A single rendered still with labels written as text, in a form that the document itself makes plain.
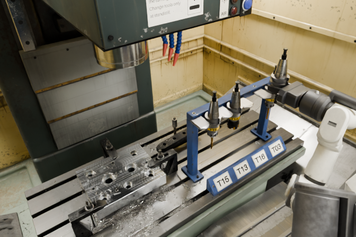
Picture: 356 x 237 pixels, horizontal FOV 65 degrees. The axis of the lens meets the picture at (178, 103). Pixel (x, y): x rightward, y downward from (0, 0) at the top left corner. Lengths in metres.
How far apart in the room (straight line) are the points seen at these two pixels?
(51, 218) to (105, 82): 0.63
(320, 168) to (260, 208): 0.48
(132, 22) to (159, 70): 1.43
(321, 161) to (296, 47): 0.82
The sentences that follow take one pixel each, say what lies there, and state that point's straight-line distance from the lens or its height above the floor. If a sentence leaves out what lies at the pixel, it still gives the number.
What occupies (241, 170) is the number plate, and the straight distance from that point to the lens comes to 1.25.
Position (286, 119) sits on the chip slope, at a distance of 1.77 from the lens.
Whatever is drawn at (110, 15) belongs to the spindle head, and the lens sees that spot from 0.60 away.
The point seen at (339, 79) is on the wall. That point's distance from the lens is 1.57.
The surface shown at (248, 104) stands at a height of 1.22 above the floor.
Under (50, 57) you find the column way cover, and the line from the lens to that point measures 1.27.
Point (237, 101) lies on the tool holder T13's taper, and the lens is 1.08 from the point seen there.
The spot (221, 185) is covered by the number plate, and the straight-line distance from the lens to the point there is 1.20.
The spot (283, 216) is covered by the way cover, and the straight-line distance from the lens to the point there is 1.42.
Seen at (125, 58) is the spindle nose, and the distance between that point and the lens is 0.80.
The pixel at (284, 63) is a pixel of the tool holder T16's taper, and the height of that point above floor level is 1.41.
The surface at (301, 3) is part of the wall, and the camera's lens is 1.59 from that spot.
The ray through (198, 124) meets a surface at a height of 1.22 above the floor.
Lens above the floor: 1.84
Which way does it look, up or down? 34 degrees down
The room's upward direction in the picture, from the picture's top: 2 degrees counter-clockwise
